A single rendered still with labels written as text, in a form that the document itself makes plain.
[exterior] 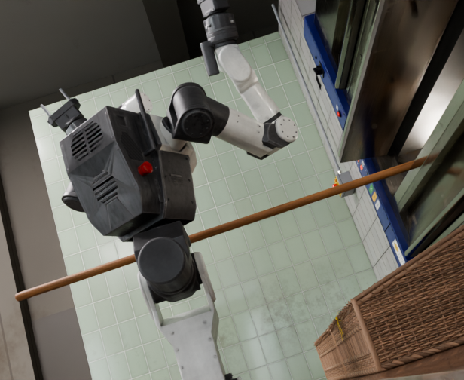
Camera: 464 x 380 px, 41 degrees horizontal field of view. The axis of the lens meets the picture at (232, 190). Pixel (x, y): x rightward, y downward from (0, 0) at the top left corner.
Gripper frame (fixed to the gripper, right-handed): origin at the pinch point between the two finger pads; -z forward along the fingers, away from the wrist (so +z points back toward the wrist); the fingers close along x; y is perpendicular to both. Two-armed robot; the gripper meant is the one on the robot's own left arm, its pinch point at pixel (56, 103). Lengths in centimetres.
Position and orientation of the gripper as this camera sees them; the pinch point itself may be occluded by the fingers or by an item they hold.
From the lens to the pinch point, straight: 224.1
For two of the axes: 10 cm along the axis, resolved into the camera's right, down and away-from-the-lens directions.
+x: 7.5, -6.6, 0.6
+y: -0.7, -1.8, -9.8
